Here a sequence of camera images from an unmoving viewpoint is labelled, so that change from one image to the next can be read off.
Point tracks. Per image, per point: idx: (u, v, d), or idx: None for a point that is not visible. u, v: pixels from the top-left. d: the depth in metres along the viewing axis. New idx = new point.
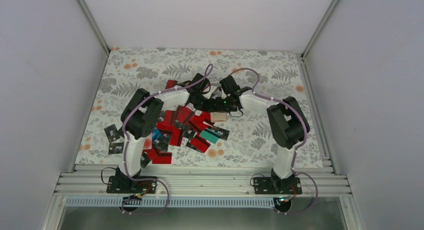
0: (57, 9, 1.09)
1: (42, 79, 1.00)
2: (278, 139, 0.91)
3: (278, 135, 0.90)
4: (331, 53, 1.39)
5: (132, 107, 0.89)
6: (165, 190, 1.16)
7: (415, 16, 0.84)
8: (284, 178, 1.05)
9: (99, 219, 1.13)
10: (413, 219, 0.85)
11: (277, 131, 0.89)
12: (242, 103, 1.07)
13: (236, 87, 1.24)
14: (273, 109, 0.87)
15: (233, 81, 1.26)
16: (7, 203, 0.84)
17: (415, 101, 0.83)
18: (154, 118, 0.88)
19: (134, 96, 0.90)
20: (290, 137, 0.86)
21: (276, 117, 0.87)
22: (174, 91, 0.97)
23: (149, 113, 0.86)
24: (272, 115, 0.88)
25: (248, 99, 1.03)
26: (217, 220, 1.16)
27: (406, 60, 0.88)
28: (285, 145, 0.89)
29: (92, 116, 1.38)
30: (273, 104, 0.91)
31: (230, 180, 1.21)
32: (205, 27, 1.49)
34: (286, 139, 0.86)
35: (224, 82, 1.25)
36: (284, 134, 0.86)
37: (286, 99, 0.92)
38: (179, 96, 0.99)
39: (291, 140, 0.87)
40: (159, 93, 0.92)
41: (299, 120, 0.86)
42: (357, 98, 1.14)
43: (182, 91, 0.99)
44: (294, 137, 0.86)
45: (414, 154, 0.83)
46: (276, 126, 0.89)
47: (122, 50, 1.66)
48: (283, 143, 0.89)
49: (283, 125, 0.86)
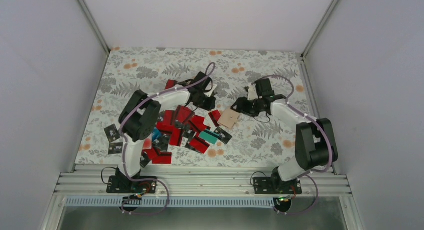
0: (58, 9, 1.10)
1: (42, 79, 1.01)
2: (300, 158, 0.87)
3: (301, 156, 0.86)
4: (331, 53, 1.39)
5: (129, 109, 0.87)
6: (165, 190, 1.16)
7: (414, 16, 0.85)
8: (284, 181, 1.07)
9: (99, 219, 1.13)
10: (413, 219, 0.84)
11: (301, 150, 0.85)
12: (273, 111, 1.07)
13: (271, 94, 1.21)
14: (303, 126, 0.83)
15: (268, 85, 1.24)
16: (8, 203, 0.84)
17: (415, 101, 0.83)
18: (151, 121, 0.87)
19: (132, 98, 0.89)
20: (313, 161, 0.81)
21: (304, 135, 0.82)
22: (174, 91, 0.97)
23: (145, 119, 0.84)
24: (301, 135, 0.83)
25: (280, 109, 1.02)
26: (217, 220, 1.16)
27: (405, 60, 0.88)
28: (304, 166, 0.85)
29: (92, 116, 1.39)
30: (305, 122, 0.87)
31: (230, 180, 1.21)
32: (204, 27, 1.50)
34: (308, 162, 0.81)
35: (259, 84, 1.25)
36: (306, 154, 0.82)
37: (322, 119, 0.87)
38: (179, 96, 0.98)
39: (313, 165, 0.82)
40: (157, 95, 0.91)
41: (328, 146, 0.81)
42: (357, 98, 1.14)
43: (184, 91, 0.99)
44: (317, 162, 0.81)
45: (414, 153, 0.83)
46: (301, 145, 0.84)
47: (122, 49, 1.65)
48: (303, 164, 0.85)
49: (309, 146, 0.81)
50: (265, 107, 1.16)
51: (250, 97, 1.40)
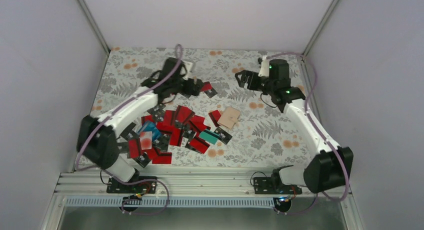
0: (58, 9, 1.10)
1: (42, 79, 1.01)
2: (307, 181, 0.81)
3: (310, 182, 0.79)
4: (331, 53, 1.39)
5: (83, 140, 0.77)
6: (164, 190, 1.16)
7: (414, 16, 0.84)
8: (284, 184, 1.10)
9: (99, 219, 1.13)
10: (413, 219, 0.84)
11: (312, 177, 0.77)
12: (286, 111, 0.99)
13: (287, 83, 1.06)
14: (323, 160, 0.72)
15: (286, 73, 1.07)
16: (8, 203, 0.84)
17: (415, 100, 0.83)
18: (111, 147, 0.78)
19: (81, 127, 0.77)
20: (322, 188, 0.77)
21: (322, 169, 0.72)
22: (125, 105, 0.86)
23: (103, 143, 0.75)
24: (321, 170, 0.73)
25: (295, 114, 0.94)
26: (217, 220, 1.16)
27: (405, 60, 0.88)
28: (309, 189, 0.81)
29: (92, 117, 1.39)
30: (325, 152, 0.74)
31: (230, 180, 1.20)
32: (204, 27, 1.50)
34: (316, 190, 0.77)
35: (276, 65, 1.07)
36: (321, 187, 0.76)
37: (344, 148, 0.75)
38: (143, 103, 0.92)
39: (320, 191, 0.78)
40: (110, 116, 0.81)
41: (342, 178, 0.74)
42: (357, 98, 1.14)
43: (145, 95, 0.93)
44: (325, 188, 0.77)
45: (414, 152, 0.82)
46: (314, 174, 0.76)
47: (122, 50, 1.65)
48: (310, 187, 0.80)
49: (323, 178, 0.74)
50: (277, 101, 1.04)
51: (261, 72, 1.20)
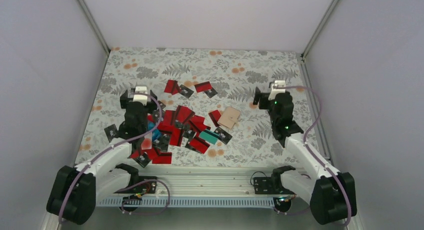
0: (58, 10, 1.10)
1: (42, 79, 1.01)
2: (314, 213, 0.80)
3: (316, 211, 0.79)
4: (331, 54, 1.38)
5: (57, 195, 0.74)
6: (165, 190, 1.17)
7: (414, 16, 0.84)
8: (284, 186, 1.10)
9: (99, 219, 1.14)
10: (412, 219, 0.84)
11: (316, 205, 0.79)
12: (287, 144, 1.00)
13: (290, 118, 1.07)
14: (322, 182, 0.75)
15: (289, 111, 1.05)
16: (8, 202, 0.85)
17: (415, 101, 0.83)
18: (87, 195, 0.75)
19: (57, 184, 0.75)
20: (332, 216, 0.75)
21: (325, 193, 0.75)
22: (102, 154, 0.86)
23: (79, 192, 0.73)
24: (323, 194, 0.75)
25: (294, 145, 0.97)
26: (217, 220, 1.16)
27: (405, 60, 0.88)
28: (320, 221, 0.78)
29: (92, 117, 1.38)
30: (325, 177, 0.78)
31: (230, 180, 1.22)
32: (204, 27, 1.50)
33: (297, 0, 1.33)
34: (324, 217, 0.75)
35: (281, 103, 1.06)
36: (326, 215, 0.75)
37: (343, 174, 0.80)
38: (118, 152, 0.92)
39: (332, 219, 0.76)
40: (89, 165, 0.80)
41: (346, 201, 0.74)
42: (357, 98, 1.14)
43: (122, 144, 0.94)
44: (336, 215, 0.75)
45: (414, 152, 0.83)
46: (318, 202, 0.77)
47: (122, 49, 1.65)
48: (319, 218, 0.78)
49: (327, 202, 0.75)
50: (277, 136, 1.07)
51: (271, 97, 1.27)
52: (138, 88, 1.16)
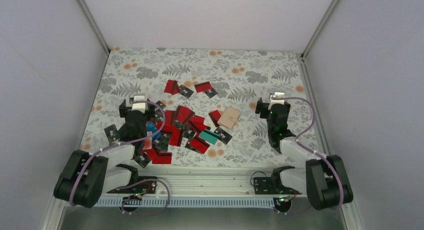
0: (58, 9, 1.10)
1: (42, 79, 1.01)
2: (311, 199, 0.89)
3: (312, 197, 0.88)
4: (331, 53, 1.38)
5: (68, 175, 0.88)
6: (165, 190, 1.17)
7: (414, 15, 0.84)
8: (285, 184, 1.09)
9: (99, 219, 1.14)
10: (413, 219, 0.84)
11: (311, 190, 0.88)
12: (282, 147, 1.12)
13: (284, 126, 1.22)
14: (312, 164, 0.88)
15: (283, 120, 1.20)
16: (8, 202, 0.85)
17: (415, 100, 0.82)
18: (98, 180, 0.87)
19: (69, 163, 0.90)
20: (326, 199, 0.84)
21: (315, 174, 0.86)
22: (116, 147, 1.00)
23: (90, 175, 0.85)
24: (314, 175, 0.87)
25: (288, 145, 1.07)
26: (217, 220, 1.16)
27: (405, 60, 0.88)
28: (317, 206, 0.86)
29: (92, 117, 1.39)
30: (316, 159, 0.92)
31: (230, 180, 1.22)
32: (204, 27, 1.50)
33: None
34: (320, 201, 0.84)
35: (276, 113, 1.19)
36: (322, 198, 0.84)
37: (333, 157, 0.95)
38: (123, 150, 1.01)
39: (326, 203, 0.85)
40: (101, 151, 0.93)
41: (338, 184, 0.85)
42: (357, 98, 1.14)
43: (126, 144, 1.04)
44: (330, 199, 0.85)
45: (414, 152, 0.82)
46: (312, 186, 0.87)
47: (122, 50, 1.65)
48: (315, 203, 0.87)
49: (320, 185, 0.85)
50: (272, 144, 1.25)
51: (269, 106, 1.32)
52: (136, 97, 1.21)
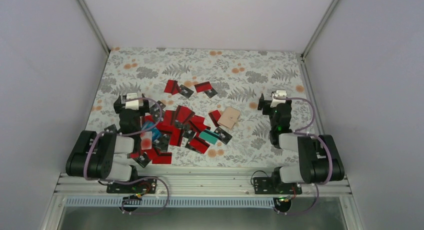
0: (58, 9, 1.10)
1: (41, 79, 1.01)
2: (303, 174, 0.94)
3: (305, 172, 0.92)
4: (331, 53, 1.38)
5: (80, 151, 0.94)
6: (165, 190, 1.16)
7: (414, 15, 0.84)
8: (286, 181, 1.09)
9: (99, 219, 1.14)
10: (413, 219, 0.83)
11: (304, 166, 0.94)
12: (281, 141, 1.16)
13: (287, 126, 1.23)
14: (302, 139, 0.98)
15: (287, 120, 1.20)
16: (7, 202, 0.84)
17: (416, 100, 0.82)
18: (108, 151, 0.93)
19: (80, 142, 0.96)
20: (316, 173, 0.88)
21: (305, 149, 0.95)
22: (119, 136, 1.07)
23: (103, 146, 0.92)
24: (305, 148, 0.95)
25: (286, 137, 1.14)
26: (217, 220, 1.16)
27: (405, 60, 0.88)
28: (307, 180, 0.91)
29: (92, 117, 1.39)
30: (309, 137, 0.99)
31: (230, 180, 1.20)
32: (204, 28, 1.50)
33: None
34: (311, 174, 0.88)
35: (279, 112, 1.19)
36: (311, 171, 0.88)
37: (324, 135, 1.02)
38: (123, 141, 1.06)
39: (316, 176, 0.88)
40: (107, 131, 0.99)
41: (327, 159, 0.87)
42: (357, 98, 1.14)
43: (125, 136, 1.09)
44: (320, 174, 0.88)
45: (415, 152, 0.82)
46: (304, 160, 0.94)
47: (122, 49, 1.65)
48: (306, 176, 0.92)
49: (311, 157, 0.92)
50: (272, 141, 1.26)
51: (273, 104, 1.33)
52: (129, 95, 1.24)
